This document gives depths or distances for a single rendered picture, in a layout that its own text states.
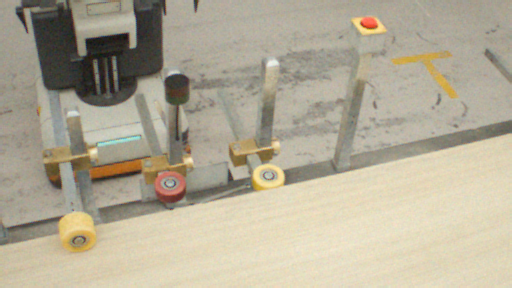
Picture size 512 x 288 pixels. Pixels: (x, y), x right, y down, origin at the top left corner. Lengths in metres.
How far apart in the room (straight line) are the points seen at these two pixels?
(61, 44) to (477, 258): 1.88
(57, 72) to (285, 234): 1.58
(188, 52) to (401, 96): 1.17
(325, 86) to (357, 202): 1.82
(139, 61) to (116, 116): 0.28
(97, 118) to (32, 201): 0.46
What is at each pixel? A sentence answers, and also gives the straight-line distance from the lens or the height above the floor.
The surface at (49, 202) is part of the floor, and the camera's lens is 2.88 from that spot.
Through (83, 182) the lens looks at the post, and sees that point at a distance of 1.73.
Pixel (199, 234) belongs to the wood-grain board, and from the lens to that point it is 1.56.
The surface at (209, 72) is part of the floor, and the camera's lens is 3.45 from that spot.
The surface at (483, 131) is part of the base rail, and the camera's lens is 2.30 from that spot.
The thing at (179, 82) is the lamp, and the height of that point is 1.17.
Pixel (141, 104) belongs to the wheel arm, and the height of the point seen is 0.86.
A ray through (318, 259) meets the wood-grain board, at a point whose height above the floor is 0.90.
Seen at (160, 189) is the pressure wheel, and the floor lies 0.91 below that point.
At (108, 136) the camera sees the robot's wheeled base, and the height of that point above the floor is 0.27.
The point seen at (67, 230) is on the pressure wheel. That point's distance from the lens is 1.50.
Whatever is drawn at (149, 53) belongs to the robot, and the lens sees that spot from 2.89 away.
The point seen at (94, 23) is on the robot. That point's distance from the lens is 2.41.
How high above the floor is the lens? 2.13
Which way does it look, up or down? 42 degrees down
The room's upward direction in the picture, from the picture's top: 10 degrees clockwise
